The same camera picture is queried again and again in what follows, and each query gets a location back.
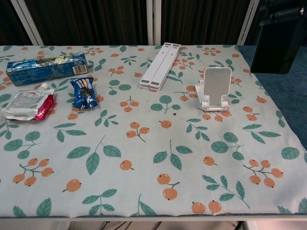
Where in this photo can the long blue biscuit box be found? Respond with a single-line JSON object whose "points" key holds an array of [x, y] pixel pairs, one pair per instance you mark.
{"points": [[45, 69]]}

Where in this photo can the white partition frame post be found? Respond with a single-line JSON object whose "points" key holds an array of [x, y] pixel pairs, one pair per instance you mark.
{"points": [[154, 22], [248, 22], [27, 22]]}

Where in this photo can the floral orange fruit tablecloth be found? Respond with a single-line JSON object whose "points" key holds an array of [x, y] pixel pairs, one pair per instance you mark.
{"points": [[148, 143]]}

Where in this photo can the black smartphone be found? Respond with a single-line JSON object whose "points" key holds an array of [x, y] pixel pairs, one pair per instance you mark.
{"points": [[273, 52]]}

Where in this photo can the white folded laptop stand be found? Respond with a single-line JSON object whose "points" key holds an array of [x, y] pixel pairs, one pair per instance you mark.
{"points": [[160, 67]]}

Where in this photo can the small blue cookie pack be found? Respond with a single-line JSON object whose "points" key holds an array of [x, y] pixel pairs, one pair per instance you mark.
{"points": [[84, 93]]}

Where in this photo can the white spout pouch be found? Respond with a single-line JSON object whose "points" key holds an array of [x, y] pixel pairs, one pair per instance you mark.
{"points": [[26, 103]]}

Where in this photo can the white phone holder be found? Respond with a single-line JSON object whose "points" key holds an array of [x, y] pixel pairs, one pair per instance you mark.
{"points": [[216, 88]]}

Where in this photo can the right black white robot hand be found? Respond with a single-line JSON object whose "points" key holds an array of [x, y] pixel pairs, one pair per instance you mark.
{"points": [[280, 7]]}

